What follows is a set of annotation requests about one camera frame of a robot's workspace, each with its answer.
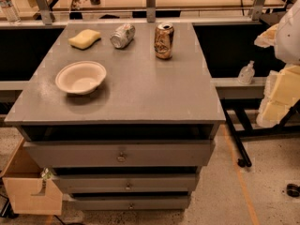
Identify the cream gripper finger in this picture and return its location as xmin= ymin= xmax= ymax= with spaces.
xmin=254 ymin=24 xmax=278 ymax=48

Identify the orange soda can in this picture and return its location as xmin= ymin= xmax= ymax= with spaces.
xmin=154 ymin=22 xmax=174 ymax=59

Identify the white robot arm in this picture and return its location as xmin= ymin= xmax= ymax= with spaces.
xmin=254 ymin=0 xmax=300 ymax=65

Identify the silver crushed can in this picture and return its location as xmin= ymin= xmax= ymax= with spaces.
xmin=110 ymin=23 xmax=135 ymax=49

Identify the clear sanitizer bottle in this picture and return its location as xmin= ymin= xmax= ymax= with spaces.
xmin=238 ymin=61 xmax=255 ymax=84

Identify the black caster wheel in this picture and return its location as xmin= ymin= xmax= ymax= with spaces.
xmin=286 ymin=184 xmax=300 ymax=197

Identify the grey drawer cabinet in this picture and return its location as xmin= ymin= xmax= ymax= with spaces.
xmin=6 ymin=22 xmax=224 ymax=202

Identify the middle grey drawer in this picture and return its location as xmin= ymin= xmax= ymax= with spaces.
xmin=53 ymin=173 xmax=199 ymax=194

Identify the grey drawer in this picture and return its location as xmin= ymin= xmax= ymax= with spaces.
xmin=68 ymin=194 xmax=190 ymax=211
xmin=53 ymin=173 xmax=199 ymax=194
xmin=23 ymin=142 xmax=215 ymax=168

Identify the yellow sponge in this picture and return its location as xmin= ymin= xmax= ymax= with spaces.
xmin=68 ymin=29 xmax=101 ymax=50

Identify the top grey drawer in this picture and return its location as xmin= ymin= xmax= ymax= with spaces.
xmin=23 ymin=142 xmax=215 ymax=168

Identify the white paper bowl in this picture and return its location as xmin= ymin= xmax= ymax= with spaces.
xmin=55 ymin=61 xmax=107 ymax=95

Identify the bottom grey drawer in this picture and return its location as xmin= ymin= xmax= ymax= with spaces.
xmin=68 ymin=194 xmax=190 ymax=211

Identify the plastic water bottle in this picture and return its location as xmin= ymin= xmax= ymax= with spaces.
xmin=0 ymin=0 xmax=21 ymax=23

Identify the wooden box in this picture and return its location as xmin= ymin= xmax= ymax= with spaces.
xmin=1 ymin=139 xmax=63 ymax=216

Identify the black table leg frame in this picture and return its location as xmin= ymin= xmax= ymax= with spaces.
xmin=221 ymin=98 xmax=300 ymax=168

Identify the metal railing frame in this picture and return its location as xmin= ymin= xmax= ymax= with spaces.
xmin=30 ymin=0 xmax=275 ymax=26

